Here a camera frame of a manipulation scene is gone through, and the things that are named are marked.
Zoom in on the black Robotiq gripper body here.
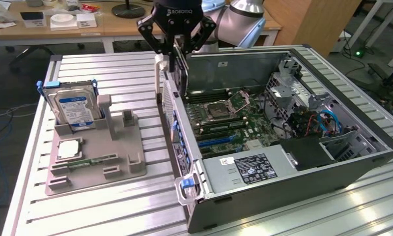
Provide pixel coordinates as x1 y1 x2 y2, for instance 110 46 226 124
151 0 204 37

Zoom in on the Nvidia graphics card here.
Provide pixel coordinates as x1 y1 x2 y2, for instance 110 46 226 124
158 36 190 98

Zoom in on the wooden desk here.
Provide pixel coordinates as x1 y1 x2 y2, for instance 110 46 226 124
0 0 283 47

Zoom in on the black round lamp base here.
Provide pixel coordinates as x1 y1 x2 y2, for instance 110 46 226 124
112 0 147 18

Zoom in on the plain white labelled box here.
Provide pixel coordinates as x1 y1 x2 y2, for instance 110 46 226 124
76 13 99 29

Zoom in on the red packet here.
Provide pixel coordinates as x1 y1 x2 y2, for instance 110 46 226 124
80 2 99 13

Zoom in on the metal socket cover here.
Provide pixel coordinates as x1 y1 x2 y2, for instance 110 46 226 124
228 90 252 114

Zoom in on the CPU socket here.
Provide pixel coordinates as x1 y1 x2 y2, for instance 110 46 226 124
206 100 234 121

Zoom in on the metal disk bay cage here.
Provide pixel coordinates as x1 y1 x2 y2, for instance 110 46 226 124
266 53 335 118

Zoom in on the wooden cabinet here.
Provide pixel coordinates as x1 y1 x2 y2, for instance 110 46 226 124
275 0 363 57

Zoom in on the white box with dark top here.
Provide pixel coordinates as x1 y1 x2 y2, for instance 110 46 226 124
20 11 47 28

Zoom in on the dark labelled RAM stick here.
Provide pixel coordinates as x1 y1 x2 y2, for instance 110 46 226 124
199 118 250 133

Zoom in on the hard disk in blue caddy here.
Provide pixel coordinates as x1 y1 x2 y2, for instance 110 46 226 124
36 78 102 131

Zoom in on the black office chair base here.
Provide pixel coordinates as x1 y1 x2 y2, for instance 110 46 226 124
6 44 86 72

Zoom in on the green motherboard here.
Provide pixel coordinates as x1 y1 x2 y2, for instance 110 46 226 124
176 81 283 159

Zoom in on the blue expansion slot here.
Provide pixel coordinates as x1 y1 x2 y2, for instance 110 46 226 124
196 136 236 148

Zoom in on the black power connector bundle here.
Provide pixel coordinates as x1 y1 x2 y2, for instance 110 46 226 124
287 112 311 137

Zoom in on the grey parts rack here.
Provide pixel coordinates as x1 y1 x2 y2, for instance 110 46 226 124
44 94 148 197

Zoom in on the silver CPU chip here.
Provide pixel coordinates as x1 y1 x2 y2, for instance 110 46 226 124
58 142 80 160

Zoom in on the green RAM stick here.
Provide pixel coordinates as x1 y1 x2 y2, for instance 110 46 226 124
67 157 106 170

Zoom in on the grey power supply unit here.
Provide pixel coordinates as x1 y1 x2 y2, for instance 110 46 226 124
202 145 298 194

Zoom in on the open black PC case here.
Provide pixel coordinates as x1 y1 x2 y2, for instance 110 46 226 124
155 48 393 234

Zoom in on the red wire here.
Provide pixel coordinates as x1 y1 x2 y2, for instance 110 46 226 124
308 115 319 136

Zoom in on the blue wire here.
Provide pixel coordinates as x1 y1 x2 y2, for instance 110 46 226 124
316 110 344 135

